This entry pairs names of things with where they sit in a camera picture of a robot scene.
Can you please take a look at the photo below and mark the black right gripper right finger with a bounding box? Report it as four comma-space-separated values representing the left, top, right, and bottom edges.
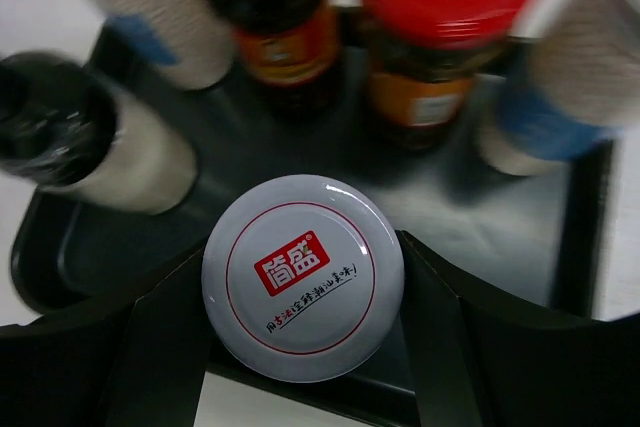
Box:
398, 231, 639, 426

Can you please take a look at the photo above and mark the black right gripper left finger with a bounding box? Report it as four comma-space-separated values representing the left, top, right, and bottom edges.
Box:
1, 243, 210, 426

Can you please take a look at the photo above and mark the black knob grinder bottle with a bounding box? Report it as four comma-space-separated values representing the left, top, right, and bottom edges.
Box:
1, 51, 198, 215

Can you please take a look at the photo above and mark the white lid blue label shaker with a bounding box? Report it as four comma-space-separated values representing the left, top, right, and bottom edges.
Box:
476, 0, 639, 176

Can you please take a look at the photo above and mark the red lid sauce jar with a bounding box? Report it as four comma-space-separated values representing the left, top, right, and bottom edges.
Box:
363, 0, 527, 150
207, 0, 341, 120

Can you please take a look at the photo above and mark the silver lid blue label shaker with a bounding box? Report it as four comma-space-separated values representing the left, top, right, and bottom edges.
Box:
92, 0, 234, 90

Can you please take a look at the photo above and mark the black plastic tray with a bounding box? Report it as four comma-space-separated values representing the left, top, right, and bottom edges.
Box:
11, 28, 612, 426

